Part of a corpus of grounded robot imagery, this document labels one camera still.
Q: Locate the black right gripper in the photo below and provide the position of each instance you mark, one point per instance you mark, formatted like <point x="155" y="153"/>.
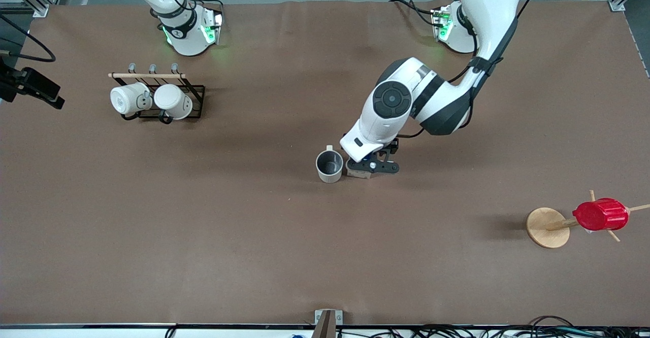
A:
<point x="11" y="85"/>

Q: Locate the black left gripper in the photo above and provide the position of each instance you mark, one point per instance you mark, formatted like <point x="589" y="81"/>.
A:
<point x="390" y="149"/>

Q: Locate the blue white milk carton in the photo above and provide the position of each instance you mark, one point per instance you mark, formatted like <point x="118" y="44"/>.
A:
<point x="358" y="174"/>

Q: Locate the grey ceramic mug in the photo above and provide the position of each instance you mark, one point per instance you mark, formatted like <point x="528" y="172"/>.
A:
<point x="330" y="174"/>

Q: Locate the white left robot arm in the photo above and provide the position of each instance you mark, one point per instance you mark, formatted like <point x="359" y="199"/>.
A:
<point x="386" y="120"/>

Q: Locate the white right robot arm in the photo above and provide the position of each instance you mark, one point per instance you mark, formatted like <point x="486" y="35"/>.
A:
<point x="184" y="38"/>

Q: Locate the red plastic cup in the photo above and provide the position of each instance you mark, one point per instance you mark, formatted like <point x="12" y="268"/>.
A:
<point x="602" y="214"/>

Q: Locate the white mug with printed face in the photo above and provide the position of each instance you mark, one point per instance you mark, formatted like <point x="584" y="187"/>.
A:
<point x="127" y="98"/>

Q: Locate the plain white mug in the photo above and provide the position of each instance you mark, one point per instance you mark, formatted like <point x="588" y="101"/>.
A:
<point x="173" y="100"/>

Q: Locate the wooden mug tree stand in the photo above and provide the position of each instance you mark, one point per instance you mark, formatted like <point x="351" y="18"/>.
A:
<point x="547" y="229"/>

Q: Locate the grey metal camera bracket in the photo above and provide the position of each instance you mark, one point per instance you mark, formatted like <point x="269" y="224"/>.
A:
<point x="328" y="323"/>

